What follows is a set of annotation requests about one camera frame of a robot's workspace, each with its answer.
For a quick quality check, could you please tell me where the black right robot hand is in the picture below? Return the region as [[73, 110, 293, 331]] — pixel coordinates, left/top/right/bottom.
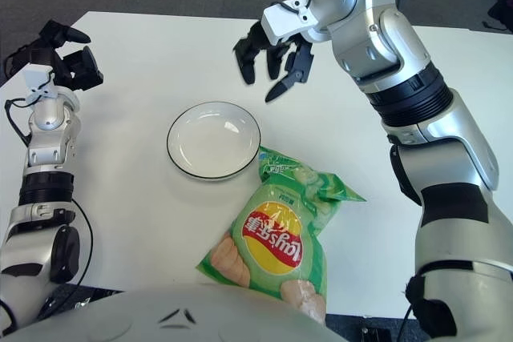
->
[[232, 20, 314, 103]]

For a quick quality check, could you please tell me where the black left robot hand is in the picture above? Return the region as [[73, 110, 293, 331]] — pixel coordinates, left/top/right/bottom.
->
[[26, 20, 104, 93]]

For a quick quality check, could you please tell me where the green potato chip bag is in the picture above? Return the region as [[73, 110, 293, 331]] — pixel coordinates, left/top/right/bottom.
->
[[195, 145, 366, 325]]

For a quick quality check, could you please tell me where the white plate with black rim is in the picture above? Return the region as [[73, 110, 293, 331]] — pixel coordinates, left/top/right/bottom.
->
[[166, 101, 261, 181]]

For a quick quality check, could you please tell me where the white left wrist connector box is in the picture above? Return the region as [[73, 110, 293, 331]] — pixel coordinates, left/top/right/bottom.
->
[[22, 64, 57, 105]]

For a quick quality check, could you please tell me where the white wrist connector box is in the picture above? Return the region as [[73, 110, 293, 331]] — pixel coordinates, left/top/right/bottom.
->
[[22, 64, 57, 105], [261, 0, 317, 46]]

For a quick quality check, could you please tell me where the white right wrist connector box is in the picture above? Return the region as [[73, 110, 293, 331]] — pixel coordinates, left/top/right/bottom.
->
[[261, 0, 317, 46]]

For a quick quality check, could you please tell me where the black backpack on floor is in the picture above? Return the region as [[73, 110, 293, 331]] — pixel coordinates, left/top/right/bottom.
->
[[2, 43, 45, 78]]

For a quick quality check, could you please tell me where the silver robot torso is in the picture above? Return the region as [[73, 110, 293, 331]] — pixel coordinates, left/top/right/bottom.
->
[[0, 284, 341, 342]]

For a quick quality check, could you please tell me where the black chair base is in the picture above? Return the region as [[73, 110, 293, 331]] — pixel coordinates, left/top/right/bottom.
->
[[358, 324, 394, 342]]

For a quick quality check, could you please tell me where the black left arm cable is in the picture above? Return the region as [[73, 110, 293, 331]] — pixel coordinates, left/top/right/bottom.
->
[[3, 97, 94, 289]]

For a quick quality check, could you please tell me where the black bag with strap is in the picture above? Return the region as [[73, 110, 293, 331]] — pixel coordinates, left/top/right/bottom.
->
[[483, 0, 513, 33]]

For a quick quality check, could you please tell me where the thin black hanging cable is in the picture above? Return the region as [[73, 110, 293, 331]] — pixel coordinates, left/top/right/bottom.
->
[[394, 304, 414, 342]]

